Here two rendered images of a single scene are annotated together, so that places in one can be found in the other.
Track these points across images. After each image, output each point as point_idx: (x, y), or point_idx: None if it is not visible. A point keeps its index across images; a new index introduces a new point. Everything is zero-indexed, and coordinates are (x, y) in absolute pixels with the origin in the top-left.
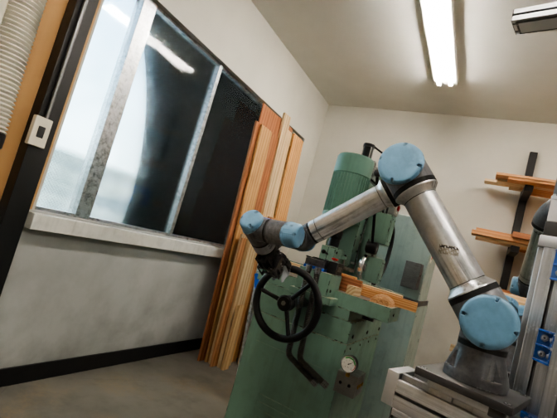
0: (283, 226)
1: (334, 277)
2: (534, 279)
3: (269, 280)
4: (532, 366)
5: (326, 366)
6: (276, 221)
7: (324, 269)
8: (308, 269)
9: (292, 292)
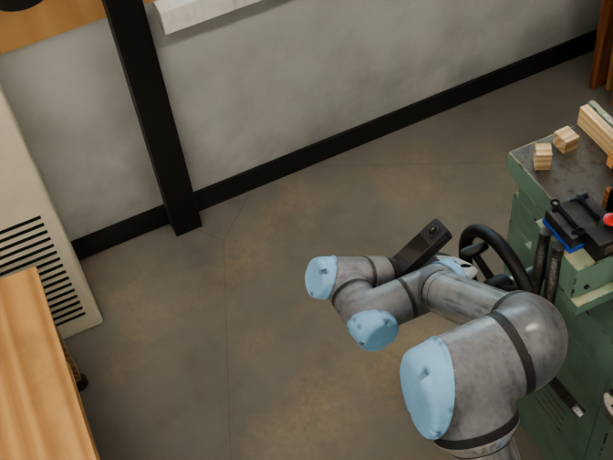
0: (348, 320)
1: (594, 266)
2: None
3: (524, 187)
4: None
5: (605, 371)
6: (347, 301)
7: (573, 248)
8: (542, 243)
9: (527, 256)
